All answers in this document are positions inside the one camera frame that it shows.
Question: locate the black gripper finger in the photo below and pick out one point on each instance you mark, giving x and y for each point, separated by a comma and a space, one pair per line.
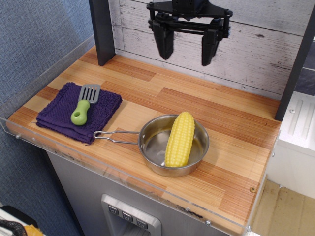
164, 39
210, 42

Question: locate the clear acrylic table guard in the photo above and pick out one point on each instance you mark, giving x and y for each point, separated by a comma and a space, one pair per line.
235, 100

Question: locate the dark upright post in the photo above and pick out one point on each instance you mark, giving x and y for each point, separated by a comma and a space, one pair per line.
297, 67
102, 27

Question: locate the yellow object at corner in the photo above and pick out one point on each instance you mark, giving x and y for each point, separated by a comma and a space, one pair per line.
31, 230

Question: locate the grey toy fridge cabinet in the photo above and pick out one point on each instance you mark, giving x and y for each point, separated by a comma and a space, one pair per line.
84, 189

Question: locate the white toy sink counter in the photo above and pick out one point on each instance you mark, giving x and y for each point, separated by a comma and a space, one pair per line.
292, 164

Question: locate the purple folded towel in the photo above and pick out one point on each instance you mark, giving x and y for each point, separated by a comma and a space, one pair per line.
57, 114

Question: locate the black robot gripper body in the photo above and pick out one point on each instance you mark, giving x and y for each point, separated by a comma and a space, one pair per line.
189, 16

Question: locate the silver dispenser button panel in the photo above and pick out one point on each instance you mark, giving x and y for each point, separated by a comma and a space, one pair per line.
126, 220

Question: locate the stainless steel pot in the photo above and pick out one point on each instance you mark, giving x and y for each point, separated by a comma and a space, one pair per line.
152, 141

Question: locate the dark left upright post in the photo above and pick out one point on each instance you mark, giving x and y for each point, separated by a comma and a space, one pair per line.
102, 27

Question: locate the dark right upright post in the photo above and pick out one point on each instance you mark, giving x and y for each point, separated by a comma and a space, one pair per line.
297, 67

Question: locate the yellow plastic corn cob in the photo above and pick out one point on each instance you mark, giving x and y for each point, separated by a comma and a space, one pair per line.
180, 141

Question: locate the grey green toy spatula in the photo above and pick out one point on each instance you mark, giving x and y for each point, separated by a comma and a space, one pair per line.
88, 95

